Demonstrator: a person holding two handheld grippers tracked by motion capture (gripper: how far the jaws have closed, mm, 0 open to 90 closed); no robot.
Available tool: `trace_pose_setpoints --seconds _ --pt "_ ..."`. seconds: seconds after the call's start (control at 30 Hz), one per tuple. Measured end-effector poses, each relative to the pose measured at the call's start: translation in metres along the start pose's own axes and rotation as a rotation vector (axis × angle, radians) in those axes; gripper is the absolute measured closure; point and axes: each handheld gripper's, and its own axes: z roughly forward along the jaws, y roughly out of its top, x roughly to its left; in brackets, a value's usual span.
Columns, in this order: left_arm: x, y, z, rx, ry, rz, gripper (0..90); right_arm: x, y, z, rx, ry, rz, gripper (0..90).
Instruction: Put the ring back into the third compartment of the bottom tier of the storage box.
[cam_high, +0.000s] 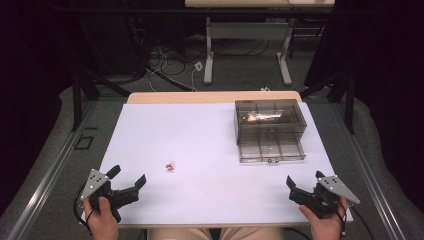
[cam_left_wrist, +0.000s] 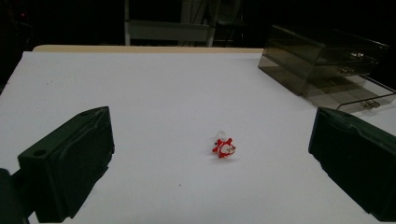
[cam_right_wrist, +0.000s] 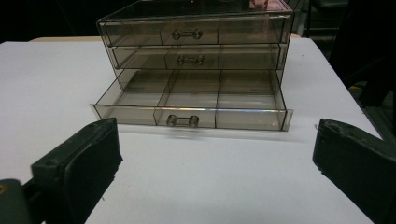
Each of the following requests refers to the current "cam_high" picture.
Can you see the person's legs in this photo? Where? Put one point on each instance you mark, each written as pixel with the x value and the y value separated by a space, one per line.
pixel 180 234

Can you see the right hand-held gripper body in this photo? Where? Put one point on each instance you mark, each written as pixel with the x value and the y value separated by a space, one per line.
pixel 325 200

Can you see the person's right hand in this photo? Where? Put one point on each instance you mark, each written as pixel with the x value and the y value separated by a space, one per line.
pixel 326 226

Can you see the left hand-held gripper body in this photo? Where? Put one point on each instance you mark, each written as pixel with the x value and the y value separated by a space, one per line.
pixel 100 188

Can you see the black metal stand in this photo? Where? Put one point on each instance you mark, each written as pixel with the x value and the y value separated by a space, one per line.
pixel 348 100
pixel 77 100

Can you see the metal floor rail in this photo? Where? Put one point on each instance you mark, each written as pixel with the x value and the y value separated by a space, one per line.
pixel 373 173
pixel 50 173

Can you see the clear plastic drawer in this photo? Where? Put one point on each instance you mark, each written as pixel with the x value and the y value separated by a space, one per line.
pixel 271 150

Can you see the white metal-framed desk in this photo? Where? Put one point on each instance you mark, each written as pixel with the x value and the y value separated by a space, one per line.
pixel 246 30

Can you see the clear plastic storage box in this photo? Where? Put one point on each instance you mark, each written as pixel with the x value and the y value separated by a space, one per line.
pixel 268 115

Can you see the small red trinket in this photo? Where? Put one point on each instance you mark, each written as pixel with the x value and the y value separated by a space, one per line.
pixel 170 166

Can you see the white table mat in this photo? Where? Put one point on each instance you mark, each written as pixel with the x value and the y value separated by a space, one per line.
pixel 200 140

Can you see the white power plug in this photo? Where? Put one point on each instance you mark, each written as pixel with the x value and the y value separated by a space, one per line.
pixel 198 66

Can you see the person's left hand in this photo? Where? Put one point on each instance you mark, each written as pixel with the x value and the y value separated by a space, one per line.
pixel 103 223

